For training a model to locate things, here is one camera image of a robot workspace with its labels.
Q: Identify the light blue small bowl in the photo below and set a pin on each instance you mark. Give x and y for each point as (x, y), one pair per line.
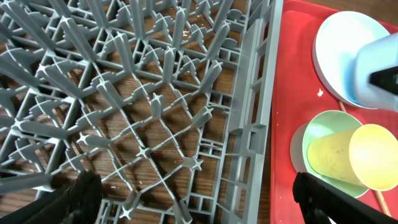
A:
(374, 56)

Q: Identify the yellow cup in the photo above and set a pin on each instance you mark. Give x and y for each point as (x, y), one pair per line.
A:
(365, 156)

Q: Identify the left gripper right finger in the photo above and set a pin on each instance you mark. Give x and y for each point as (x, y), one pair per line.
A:
(321, 202)

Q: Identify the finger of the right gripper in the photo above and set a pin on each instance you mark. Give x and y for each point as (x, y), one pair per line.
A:
(385, 79)

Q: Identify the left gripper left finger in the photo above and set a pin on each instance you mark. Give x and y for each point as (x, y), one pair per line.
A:
(79, 202)

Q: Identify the light blue plate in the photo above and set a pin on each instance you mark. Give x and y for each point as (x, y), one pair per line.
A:
(335, 48)

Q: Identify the wooden chopstick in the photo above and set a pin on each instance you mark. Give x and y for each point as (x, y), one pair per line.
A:
(379, 194)

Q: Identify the red plastic tray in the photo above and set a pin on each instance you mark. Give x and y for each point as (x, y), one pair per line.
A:
(299, 96)

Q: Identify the grey dishwasher rack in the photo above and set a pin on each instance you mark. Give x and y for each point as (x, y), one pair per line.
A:
(167, 101)

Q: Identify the green bowl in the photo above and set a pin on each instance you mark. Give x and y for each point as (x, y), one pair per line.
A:
(323, 124)

